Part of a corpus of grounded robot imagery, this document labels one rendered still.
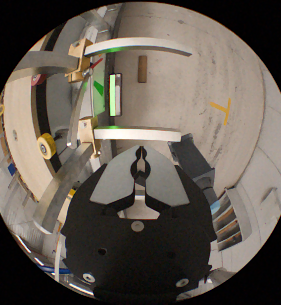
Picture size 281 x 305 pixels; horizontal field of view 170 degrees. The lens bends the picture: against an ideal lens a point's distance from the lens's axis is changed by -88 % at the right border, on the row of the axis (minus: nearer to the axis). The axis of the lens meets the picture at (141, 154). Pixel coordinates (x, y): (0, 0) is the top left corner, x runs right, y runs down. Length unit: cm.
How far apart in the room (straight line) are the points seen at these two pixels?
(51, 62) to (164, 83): 103
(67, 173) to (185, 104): 113
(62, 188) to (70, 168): 5
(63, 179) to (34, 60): 23
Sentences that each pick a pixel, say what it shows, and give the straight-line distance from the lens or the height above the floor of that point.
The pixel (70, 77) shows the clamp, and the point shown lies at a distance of 28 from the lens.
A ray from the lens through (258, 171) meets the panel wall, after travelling 263.
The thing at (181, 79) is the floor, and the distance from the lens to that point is 116.
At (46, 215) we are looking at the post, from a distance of 20.
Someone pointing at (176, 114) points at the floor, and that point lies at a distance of 115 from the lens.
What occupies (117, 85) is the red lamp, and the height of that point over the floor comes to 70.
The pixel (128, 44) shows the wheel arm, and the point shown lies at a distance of 26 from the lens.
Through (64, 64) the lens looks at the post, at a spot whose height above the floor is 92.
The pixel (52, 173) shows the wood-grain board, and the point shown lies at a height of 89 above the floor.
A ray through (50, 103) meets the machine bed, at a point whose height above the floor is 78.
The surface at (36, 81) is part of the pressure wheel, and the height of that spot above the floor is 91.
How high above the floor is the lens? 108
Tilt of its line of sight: 57 degrees down
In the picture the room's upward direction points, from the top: 177 degrees counter-clockwise
